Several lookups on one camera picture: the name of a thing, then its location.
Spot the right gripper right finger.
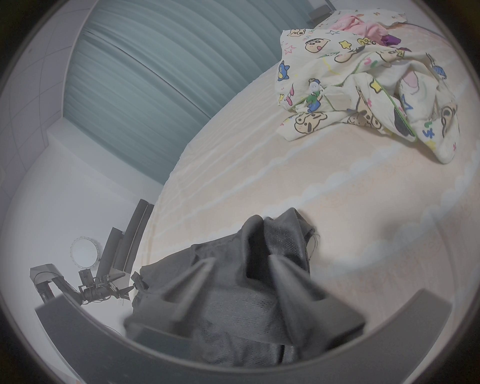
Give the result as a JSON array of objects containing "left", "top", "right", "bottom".
[{"left": 268, "top": 256, "right": 367, "bottom": 349}]

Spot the white printed pillow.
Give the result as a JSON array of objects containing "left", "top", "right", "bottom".
[{"left": 315, "top": 8, "right": 407, "bottom": 32}]

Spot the pink garment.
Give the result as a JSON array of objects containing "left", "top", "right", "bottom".
[{"left": 335, "top": 15, "right": 389, "bottom": 38}]

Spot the black T-shirt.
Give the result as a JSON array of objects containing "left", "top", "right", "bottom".
[{"left": 129, "top": 208, "right": 319, "bottom": 367}]

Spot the round white mirror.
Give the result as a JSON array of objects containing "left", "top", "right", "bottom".
[{"left": 70, "top": 235, "right": 101, "bottom": 268}]

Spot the white printed pyjama top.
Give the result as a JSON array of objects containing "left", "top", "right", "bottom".
[{"left": 275, "top": 27, "right": 461, "bottom": 164}]

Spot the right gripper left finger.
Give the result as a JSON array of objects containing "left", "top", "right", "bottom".
[{"left": 124, "top": 257, "right": 217, "bottom": 338}]

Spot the bed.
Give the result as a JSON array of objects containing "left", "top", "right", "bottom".
[{"left": 137, "top": 0, "right": 479, "bottom": 361}]

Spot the blue-green curtain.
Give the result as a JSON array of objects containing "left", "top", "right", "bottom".
[
  {"left": 62, "top": 34, "right": 211, "bottom": 184},
  {"left": 84, "top": 0, "right": 319, "bottom": 117}
]

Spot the grey bedside table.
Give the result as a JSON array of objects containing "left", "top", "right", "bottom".
[{"left": 309, "top": 0, "right": 337, "bottom": 19}]

